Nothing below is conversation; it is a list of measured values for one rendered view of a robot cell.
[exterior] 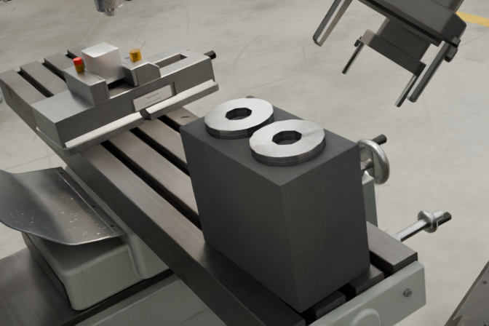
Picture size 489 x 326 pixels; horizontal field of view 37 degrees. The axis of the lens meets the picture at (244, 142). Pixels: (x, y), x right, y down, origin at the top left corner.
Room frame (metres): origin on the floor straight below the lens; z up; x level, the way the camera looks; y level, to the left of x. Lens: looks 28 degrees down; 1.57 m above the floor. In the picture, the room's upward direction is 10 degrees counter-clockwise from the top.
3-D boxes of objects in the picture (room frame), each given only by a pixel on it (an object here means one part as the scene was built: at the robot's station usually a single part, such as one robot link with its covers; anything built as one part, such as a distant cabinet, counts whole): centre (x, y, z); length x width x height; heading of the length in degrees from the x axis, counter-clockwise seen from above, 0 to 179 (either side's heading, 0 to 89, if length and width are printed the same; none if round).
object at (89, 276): (1.24, 0.18, 0.81); 0.50 x 0.35 x 0.12; 118
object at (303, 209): (0.81, -0.02, 1.05); 0.22 x 0.12 x 0.20; 31
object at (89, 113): (1.36, 0.21, 1.00); 0.35 x 0.15 x 0.11; 121
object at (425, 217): (1.37, -0.35, 0.53); 0.22 x 0.06 x 0.06; 118
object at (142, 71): (1.38, 0.19, 1.04); 0.12 x 0.06 x 0.04; 31
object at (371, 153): (1.48, -0.26, 0.65); 0.16 x 0.12 x 0.12; 118
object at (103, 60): (1.35, 0.24, 1.06); 0.06 x 0.05 x 0.06; 31
